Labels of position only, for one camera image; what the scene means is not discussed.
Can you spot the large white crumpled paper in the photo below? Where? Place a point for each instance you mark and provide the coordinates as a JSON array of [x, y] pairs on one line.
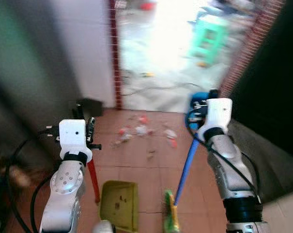
[[141, 130]]

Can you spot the dark grey wedge panel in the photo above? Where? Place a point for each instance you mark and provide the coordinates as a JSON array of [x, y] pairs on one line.
[[92, 108]]

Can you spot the mint green plastic stool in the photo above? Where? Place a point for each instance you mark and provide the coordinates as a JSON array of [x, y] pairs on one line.
[[209, 41]]

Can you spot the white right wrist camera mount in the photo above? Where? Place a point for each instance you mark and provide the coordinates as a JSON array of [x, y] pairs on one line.
[[216, 114]]

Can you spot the red snack wrapper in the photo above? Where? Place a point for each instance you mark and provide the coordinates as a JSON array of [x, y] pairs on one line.
[[144, 119], [173, 142]]

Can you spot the green and yellow small tool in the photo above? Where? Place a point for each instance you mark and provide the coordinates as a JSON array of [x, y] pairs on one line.
[[147, 74]]

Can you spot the stainless steel fridge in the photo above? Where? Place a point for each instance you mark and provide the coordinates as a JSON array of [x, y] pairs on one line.
[[34, 73]]

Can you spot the white crumpled paper scrap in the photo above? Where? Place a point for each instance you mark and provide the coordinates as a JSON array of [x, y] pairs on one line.
[[170, 133]]

